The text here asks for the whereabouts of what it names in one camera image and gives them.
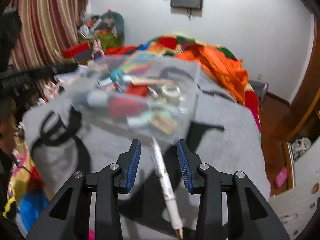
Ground beige cosmetic tube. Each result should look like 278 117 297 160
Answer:
130 77 175 87

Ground beige pen with gold tip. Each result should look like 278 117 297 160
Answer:
150 136 184 239

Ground red box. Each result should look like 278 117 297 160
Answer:
62 42 90 59

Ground white tape roll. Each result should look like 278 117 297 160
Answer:
161 84 182 98

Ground white shoes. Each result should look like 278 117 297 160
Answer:
291 137 312 160

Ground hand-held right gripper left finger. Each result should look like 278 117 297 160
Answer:
25 139 142 240

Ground colourful patchwork quilt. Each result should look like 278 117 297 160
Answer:
5 32 262 230

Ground grey and black blanket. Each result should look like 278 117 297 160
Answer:
22 55 272 240

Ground pink clog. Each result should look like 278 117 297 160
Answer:
275 167 288 187

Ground clear plastic storage box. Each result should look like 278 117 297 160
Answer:
62 55 203 150

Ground red foil packet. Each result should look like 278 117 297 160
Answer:
109 97 150 120

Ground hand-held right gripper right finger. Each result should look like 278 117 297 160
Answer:
177 139 290 240

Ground white wardrobe door pink hearts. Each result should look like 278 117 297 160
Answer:
269 140 320 240

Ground red cloth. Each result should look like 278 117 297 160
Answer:
105 45 137 55

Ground pink rabbit toy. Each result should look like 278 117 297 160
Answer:
91 40 104 55

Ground striped curtain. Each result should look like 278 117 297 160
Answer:
5 0 90 80

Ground orange down jacket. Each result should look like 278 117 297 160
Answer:
175 44 249 104

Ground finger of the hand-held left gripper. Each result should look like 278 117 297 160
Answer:
0 63 78 90

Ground brown wooden door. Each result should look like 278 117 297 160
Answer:
285 12 320 143

